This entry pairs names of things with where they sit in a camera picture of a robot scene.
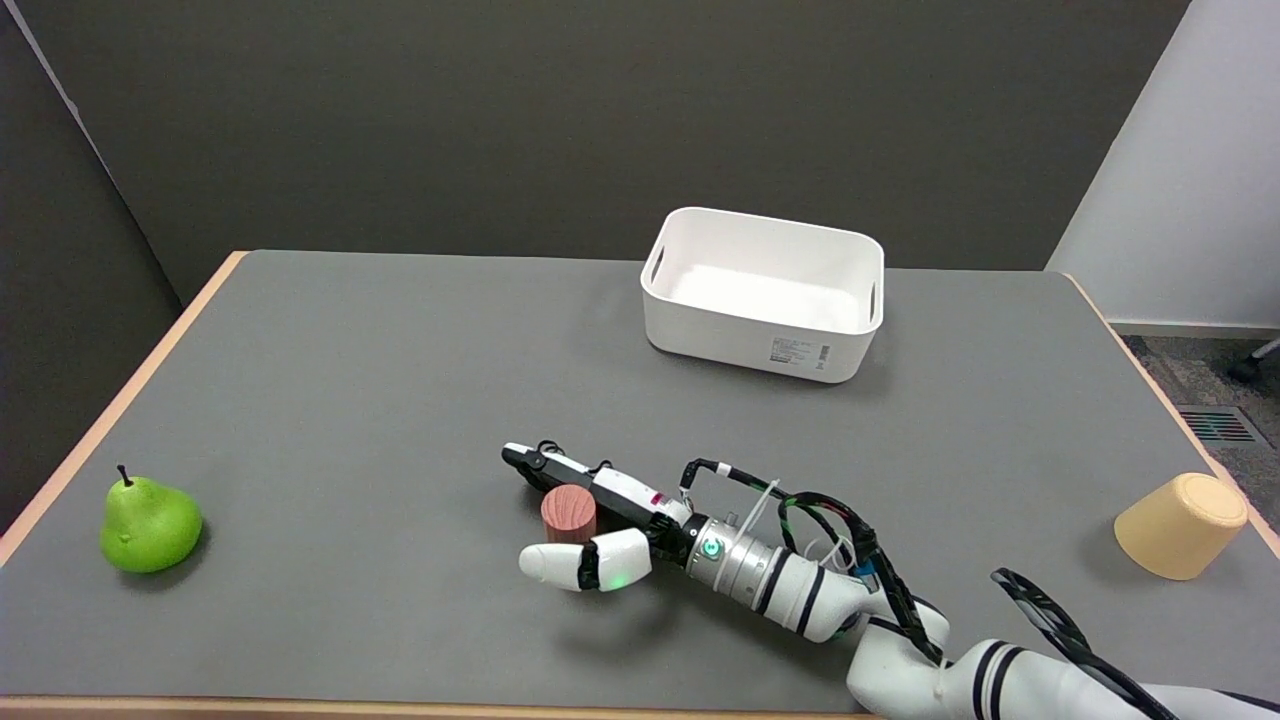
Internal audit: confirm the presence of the black chair caster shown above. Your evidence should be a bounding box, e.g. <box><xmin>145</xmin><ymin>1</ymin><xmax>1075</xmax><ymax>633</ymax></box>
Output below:
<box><xmin>1228</xmin><ymin>338</ymin><xmax>1280</xmax><ymax>385</ymax></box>

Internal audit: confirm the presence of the yellow plastic cup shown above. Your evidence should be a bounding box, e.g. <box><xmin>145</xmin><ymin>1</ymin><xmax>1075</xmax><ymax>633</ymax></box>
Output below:
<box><xmin>1113</xmin><ymin>473</ymin><xmax>1249</xmax><ymax>581</ymax></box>

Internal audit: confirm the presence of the white plastic storage bin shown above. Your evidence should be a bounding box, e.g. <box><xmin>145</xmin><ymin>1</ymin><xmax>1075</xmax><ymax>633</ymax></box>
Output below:
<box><xmin>640</xmin><ymin>206</ymin><xmax>886</xmax><ymax>384</ymax></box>

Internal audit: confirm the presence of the floor vent grille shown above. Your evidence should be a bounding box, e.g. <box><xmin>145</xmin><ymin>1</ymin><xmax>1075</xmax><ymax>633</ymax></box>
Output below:
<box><xmin>1178</xmin><ymin>405</ymin><xmax>1259</xmax><ymax>445</ymax></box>

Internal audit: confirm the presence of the wooden cylinder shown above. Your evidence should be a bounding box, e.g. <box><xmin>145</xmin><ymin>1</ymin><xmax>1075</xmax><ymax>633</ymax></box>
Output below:
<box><xmin>541</xmin><ymin>486</ymin><xmax>598</xmax><ymax>544</ymax></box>

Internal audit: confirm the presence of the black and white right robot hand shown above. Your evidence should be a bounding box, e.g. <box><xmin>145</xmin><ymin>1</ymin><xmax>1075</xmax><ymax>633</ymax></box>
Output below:
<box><xmin>501</xmin><ymin>442</ymin><xmax>694</xmax><ymax>593</ymax></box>

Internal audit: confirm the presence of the green toy pear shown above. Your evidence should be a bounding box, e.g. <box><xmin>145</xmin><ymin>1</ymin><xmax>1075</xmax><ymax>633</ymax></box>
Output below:
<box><xmin>99</xmin><ymin>465</ymin><xmax>204</xmax><ymax>575</ymax></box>

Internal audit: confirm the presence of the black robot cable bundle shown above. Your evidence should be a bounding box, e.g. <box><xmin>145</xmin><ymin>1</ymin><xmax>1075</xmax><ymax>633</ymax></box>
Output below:
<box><xmin>678</xmin><ymin>458</ymin><xmax>1186</xmax><ymax>720</ymax></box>

